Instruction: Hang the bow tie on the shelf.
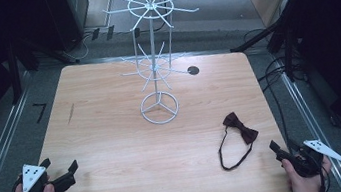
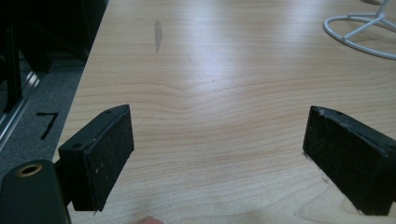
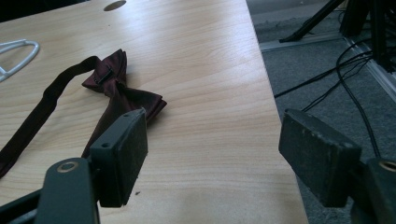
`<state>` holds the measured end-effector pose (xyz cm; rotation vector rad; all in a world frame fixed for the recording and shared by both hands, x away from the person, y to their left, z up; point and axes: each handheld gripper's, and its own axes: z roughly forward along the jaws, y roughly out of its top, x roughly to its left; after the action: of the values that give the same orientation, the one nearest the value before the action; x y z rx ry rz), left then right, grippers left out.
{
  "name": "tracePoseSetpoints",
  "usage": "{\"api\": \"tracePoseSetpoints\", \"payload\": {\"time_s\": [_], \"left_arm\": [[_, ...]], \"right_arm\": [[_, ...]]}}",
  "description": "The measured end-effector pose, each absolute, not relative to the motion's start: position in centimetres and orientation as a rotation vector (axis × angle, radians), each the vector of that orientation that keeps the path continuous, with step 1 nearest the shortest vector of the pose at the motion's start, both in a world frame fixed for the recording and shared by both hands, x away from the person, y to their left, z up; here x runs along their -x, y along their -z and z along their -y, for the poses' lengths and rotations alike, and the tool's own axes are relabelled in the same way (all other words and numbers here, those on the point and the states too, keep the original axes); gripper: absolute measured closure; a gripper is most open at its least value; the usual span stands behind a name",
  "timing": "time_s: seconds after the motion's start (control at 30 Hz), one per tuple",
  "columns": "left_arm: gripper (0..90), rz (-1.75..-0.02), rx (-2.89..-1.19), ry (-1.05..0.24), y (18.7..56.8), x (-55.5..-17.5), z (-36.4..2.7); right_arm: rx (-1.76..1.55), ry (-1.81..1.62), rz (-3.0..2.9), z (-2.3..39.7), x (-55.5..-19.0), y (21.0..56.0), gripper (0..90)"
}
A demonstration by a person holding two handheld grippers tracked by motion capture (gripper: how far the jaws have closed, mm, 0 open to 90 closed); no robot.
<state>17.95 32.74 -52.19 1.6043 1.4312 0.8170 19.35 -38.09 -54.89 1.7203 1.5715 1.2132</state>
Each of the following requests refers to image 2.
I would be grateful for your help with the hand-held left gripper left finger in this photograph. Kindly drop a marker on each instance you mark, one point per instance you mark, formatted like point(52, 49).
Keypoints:
point(96, 158)

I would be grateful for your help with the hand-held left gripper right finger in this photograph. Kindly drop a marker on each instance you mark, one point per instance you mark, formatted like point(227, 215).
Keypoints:
point(351, 158)

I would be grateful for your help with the black metal stand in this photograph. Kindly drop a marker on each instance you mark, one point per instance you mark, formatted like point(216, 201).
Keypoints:
point(14, 65)

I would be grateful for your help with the silver metal rail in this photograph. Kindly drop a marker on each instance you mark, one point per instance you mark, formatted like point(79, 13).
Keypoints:
point(14, 105)

